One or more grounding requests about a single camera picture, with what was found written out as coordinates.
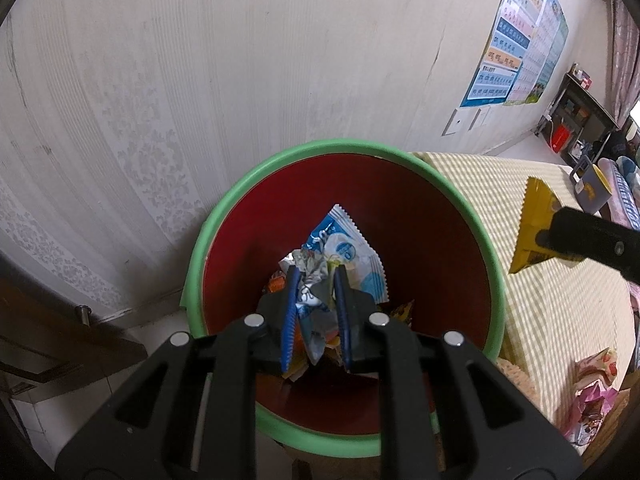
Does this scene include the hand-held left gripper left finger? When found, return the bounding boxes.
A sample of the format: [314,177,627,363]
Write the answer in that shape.
[55,266,303,480]

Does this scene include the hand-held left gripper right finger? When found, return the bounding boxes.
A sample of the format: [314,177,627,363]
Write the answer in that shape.
[332,264,586,480]

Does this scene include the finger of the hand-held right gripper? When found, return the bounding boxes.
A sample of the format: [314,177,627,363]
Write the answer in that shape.
[537,206,640,283]

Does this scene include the silver wrapper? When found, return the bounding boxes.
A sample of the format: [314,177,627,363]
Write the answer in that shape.
[279,250,341,366]

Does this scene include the yellow snack wrapper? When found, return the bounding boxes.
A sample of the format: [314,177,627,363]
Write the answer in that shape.
[509,176,586,275]

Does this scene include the blue white snack wrapper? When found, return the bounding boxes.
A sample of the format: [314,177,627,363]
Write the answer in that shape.
[300,204,388,305]

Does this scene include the red bin green rim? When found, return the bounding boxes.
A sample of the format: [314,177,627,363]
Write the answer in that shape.
[180,137,506,458]

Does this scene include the pink snack wrapper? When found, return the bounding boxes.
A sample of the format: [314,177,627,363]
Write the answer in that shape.
[560,347,621,446]

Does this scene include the blue mug yellow inside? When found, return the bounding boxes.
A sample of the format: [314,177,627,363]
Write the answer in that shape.
[570,157,616,218]

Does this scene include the checked yellow tablecloth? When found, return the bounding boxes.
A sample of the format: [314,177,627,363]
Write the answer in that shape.
[410,151,636,441]

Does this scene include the dark clothes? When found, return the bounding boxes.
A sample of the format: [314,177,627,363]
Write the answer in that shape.
[592,130,631,166]

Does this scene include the dark shelf desk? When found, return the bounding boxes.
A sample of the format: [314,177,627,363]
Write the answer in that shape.
[537,72,621,156]

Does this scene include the person's brown fuzzy clothing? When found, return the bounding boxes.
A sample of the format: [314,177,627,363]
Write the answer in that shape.
[495,357,543,411]

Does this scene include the pink curtain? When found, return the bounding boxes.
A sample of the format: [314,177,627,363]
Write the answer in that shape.
[607,0,640,121]

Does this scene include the dark wooden door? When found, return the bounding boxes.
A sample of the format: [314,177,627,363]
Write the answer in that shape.
[0,255,148,406]

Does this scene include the blue chart wall poster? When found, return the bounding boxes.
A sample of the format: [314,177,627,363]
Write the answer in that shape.
[459,0,553,109]

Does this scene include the green edged wall poster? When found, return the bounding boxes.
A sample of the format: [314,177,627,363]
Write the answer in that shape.
[525,7,570,103]

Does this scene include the white chart wall poster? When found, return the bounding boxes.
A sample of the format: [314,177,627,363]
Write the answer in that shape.
[504,0,562,106]

